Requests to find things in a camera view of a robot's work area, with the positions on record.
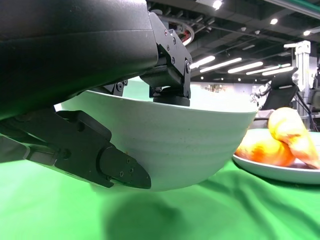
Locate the black office chair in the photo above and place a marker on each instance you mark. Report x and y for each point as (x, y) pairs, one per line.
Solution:
(280, 92)

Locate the lavender round plate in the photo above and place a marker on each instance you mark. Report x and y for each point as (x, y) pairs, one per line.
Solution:
(270, 172)

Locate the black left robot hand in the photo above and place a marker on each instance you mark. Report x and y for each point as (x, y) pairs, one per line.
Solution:
(62, 50)

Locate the round striped orange bread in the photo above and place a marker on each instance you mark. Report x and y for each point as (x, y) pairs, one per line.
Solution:
(292, 127)

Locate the grey round bowl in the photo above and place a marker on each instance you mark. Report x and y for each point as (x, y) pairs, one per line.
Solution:
(187, 145)

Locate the long ridged orange bread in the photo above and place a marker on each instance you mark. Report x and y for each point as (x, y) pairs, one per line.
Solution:
(265, 152)

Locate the green tablecloth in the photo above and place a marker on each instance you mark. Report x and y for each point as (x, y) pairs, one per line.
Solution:
(50, 212)

